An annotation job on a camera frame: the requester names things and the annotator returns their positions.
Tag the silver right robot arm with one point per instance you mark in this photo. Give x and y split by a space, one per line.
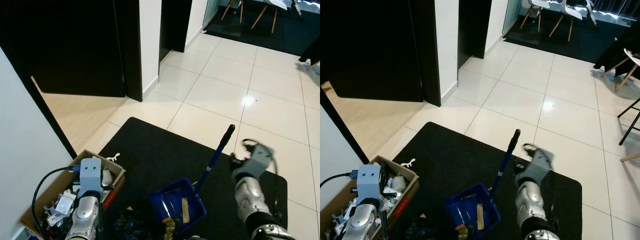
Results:
250 195
531 202

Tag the black floor mat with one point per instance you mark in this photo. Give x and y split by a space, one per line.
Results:
160 155
450 160

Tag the small wooden brush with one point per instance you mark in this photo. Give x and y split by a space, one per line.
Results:
480 216
185 210

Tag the white plastic hook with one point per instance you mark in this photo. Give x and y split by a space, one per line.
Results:
408 163
113 158

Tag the black metal stool legs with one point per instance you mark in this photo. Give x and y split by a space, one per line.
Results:
631 117

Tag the brown cardboard box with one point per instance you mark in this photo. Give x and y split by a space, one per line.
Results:
75 167
400 172

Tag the black cloth on chair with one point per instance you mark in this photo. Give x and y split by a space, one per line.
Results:
612 55
312 52

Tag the large dark rug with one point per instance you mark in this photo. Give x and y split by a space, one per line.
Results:
580 42
280 30

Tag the white chair wooden legs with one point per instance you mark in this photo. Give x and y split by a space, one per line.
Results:
274 7
232 7
570 12
633 60
532 7

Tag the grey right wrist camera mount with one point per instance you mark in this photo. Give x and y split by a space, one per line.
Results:
540 164
259 160

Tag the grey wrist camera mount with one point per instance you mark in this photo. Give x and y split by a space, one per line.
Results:
540 164
91 172
259 160
369 179

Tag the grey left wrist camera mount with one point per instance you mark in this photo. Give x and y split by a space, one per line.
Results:
91 172
369 179

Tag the black door frame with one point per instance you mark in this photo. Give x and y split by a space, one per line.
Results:
131 50
429 50

